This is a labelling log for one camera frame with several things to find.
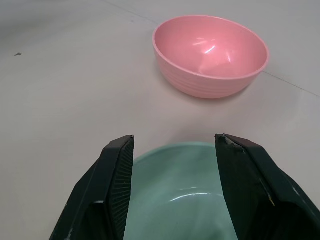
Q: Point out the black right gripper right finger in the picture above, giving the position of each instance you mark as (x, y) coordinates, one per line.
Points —
(255, 190)

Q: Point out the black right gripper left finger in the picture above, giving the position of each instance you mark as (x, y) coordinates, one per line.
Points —
(100, 195)

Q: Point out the green plastic bowl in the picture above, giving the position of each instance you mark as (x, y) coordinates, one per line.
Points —
(175, 195)

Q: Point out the pink plastic bowl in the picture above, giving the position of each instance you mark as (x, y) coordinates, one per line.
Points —
(210, 57)

